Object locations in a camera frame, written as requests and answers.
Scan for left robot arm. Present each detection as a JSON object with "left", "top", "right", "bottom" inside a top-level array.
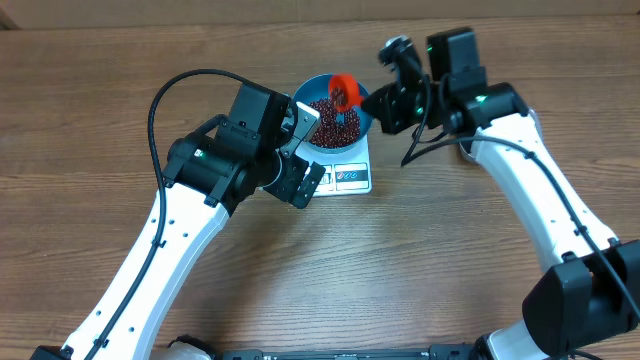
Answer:
[{"left": 32, "top": 83, "right": 325, "bottom": 359}]

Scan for red measuring scoop blue handle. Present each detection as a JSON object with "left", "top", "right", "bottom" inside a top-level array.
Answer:
[{"left": 328, "top": 73, "right": 364, "bottom": 113}]

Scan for red beans in bowl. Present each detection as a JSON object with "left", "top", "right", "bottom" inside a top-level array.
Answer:
[{"left": 309, "top": 98, "right": 361, "bottom": 149}]

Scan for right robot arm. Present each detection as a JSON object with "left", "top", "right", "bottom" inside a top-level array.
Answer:
[{"left": 361, "top": 28, "right": 639, "bottom": 360}]

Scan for white digital kitchen scale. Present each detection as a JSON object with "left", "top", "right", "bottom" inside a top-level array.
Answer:
[{"left": 296, "top": 136, "right": 373, "bottom": 197}]

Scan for blue metal bowl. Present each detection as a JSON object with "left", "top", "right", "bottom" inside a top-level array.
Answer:
[{"left": 294, "top": 74, "right": 373, "bottom": 143}]

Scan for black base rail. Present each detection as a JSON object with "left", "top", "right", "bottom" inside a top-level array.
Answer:
[{"left": 164, "top": 330, "right": 481, "bottom": 360}]

